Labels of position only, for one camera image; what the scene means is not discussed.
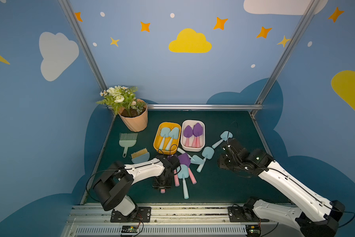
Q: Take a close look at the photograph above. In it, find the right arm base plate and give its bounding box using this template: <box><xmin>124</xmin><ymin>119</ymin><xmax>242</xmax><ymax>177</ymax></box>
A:
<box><xmin>227</xmin><ymin>205</ymin><xmax>269</xmax><ymax>223</ymax></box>

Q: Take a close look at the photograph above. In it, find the green toy rake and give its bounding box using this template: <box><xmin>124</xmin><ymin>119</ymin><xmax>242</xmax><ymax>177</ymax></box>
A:
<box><xmin>119</xmin><ymin>133</ymin><xmax>138</xmax><ymax>158</ymax></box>

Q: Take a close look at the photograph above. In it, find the blue toy brush scoop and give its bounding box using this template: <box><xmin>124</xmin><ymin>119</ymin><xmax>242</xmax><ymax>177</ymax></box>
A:
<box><xmin>131</xmin><ymin>148</ymin><xmax>150</xmax><ymax>164</ymax></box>

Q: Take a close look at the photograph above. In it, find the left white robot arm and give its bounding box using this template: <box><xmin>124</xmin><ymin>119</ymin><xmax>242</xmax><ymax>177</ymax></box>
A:
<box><xmin>92</xmin><ymin>155</ymin><xmax>181</xmax><ymax>216</ymax></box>

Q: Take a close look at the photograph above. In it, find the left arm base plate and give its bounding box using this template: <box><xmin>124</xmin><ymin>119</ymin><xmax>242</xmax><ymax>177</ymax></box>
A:
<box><xmin>110</xmin><ymin>206</ymin><xmax>151</xmax><ymax>223</ymax></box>

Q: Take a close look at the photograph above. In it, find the potted artificial flower plant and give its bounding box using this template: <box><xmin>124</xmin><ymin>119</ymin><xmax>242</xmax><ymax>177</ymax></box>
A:
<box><xmin>97</xmin><ymin>86</ymin><xmax>148</xmax><ymax>132</ymax></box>

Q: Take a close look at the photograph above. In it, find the yellow plastic storage box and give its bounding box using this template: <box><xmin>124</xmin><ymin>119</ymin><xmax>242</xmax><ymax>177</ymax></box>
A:
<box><xmin>153</xmin><ymin>122</ymin><xmax>181</xmax><ymax>155</ymax></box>

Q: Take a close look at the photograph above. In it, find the blue pointed shovel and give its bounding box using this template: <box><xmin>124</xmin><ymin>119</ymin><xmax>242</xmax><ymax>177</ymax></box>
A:
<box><xmin>165</xmin><ymin>127</ymin><xmax>179</xmax><ymax>151</ymax></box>

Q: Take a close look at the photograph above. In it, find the right circuit board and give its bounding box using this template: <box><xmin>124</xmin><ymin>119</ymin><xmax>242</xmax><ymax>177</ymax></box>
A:
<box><xmin>246</xmin><ymin>225</ymin><xmax>261</xmax><ymax>237</ymax></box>

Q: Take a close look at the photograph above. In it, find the white plastic storage box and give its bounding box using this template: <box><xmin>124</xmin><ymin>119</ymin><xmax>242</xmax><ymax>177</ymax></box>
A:
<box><xmin>180</xmin><ymin>120</ymin><xmax>206</xmax><ymax>152</ymax></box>

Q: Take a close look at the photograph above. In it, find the purple pointed shovel pink handle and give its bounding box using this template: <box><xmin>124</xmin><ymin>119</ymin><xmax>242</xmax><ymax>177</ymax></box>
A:
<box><xmin>183</xmin><ymin>125</ymin><xmax>193</xmax><ymax>147</ymax></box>

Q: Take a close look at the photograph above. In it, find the left circuit board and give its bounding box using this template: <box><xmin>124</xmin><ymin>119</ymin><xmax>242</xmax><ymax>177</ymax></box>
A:
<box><xmin>121</xmin><ymin>225</ymin><xmax>139</xmax><ymax>235</ymax></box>

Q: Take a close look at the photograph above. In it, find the blue round shovel centre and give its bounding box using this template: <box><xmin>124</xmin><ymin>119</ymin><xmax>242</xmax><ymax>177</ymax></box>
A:
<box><xmin>177</xmin><ymin>165</ymin><xmax>189</xmax><ymax>199</ymax></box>

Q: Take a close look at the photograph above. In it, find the circuit board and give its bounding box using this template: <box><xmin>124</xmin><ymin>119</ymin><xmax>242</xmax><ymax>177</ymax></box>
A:
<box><xmin>246</xmin><ymin>225</ymin><xmax>261</xmax><ymax>237</ymax></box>
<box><xmin>121</xmin><ymin>225</ymin><xmax>139</xmax><ymax>235</ymax></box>

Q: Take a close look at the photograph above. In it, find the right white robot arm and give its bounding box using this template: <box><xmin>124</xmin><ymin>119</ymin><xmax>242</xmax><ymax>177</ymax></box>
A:
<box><xmin>218</xmin><ymin>138</ymin><xmax>345</xmax><ymax>237</ymax></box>

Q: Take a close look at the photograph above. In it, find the blue shovel under purple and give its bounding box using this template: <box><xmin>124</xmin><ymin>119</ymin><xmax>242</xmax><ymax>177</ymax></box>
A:
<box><xmin>177</xmin><ymin>148</ymin><xmax>204</xmax><ymax>165</ymax></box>

